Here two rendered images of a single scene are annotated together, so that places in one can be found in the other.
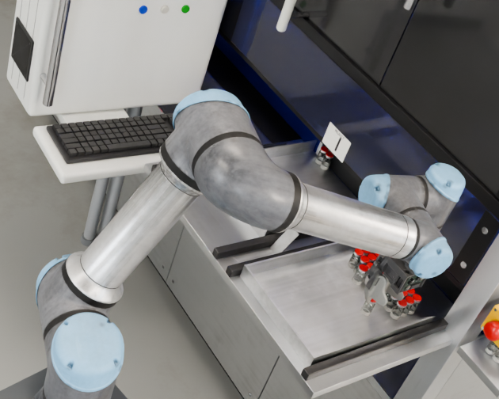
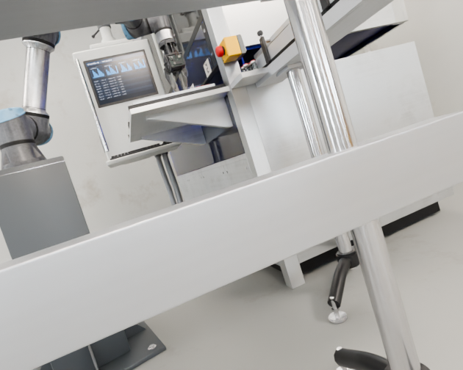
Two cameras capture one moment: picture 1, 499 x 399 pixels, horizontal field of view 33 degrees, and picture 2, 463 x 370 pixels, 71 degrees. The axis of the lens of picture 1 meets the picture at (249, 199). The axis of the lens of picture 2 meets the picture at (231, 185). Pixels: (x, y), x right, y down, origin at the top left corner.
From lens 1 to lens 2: 186 cm
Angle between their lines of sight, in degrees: 42
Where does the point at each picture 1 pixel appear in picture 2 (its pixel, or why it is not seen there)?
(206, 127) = not seen: hidden behind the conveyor
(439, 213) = (156, 19)
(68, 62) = (113, 137)
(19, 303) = not seen: hidden behind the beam
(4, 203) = not seen: hidden behind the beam
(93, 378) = not seen: outside the picture
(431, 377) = (238, 115)
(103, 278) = (24, 102)
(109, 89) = (137, 144)
